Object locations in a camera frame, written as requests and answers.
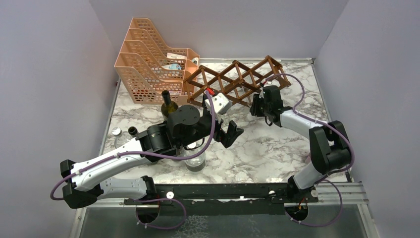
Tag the blue round item in organizer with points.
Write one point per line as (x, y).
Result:
(173, 66)

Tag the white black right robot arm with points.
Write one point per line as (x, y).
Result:
(329, 149)

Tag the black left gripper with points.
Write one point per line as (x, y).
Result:
(233, 132)

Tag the black mounting rail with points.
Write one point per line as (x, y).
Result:
(219, 199)

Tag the clear round jug dark liquid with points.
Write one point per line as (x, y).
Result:
(195, 164)

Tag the brown wooden wine rack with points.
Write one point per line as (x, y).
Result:
(229, 80)

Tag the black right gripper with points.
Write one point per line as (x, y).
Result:
(254, 109)

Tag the green wine bottle white label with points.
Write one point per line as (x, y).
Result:
(168, 105)

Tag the white box in organizer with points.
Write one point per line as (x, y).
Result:
(175, 56)

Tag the peach plastic file organizer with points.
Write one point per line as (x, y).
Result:
(139, 62)

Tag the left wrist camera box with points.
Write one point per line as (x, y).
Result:
(221, 104)

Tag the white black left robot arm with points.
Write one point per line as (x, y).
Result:
(93, 180)

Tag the clear glass bottle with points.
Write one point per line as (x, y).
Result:
(247, 91)
(197, 97)

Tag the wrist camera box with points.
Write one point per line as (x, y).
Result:
(221, 104)
(261, 95)

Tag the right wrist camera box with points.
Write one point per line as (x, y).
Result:
(261, 95)

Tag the green wine bottle silver neck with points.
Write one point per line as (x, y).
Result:
(133, 132)

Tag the clear bottle silver cap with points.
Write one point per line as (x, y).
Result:
(120, 137)

